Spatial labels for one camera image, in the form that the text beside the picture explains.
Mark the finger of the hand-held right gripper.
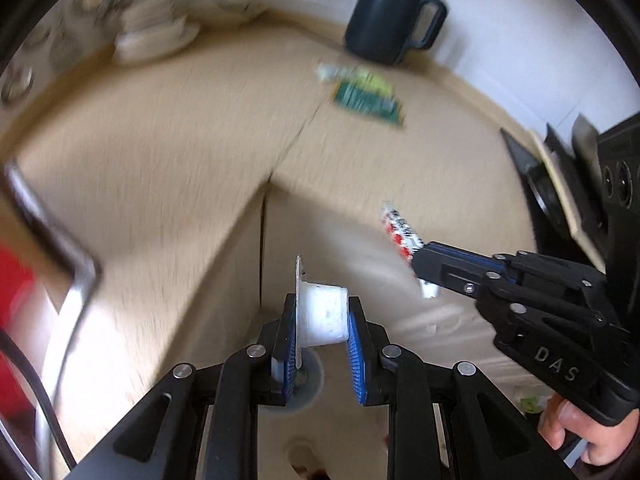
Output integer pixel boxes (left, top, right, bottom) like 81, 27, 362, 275
412, 244, 627, 350
434, 241, 608, 312

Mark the metal sink rim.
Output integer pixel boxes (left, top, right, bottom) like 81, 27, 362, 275
4, 159, 102, 466

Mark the stack of white bowls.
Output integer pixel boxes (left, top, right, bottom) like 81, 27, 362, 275
113, 0, 202, 64

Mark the dark electric kettle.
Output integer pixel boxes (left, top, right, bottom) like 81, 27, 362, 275
343, 0, 448, 67

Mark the person's right hand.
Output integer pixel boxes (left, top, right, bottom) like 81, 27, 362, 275
538, 392, 640, 465

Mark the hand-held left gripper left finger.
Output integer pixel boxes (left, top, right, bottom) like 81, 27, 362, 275
70, 294, 301, 480

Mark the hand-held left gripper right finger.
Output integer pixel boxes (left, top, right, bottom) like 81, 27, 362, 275
346, 296, 578, 480

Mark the grey round object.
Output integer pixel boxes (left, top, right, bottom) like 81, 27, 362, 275
270, 350, 326, 412

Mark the white plastic cup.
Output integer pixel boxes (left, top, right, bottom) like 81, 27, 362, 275
295, 255, 351, 372

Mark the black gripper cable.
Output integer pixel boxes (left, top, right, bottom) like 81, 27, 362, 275
0, 329, 77, 467

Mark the red white wrapper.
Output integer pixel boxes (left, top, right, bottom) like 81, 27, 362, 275
379, 200, 439, 300

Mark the red object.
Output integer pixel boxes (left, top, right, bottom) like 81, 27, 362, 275
0, 244, 40, 417

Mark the dark green packet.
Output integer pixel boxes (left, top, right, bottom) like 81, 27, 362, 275
333, 80, 407, 130

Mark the green checkered packet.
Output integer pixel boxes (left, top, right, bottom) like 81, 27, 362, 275
317, 62, 390, 93

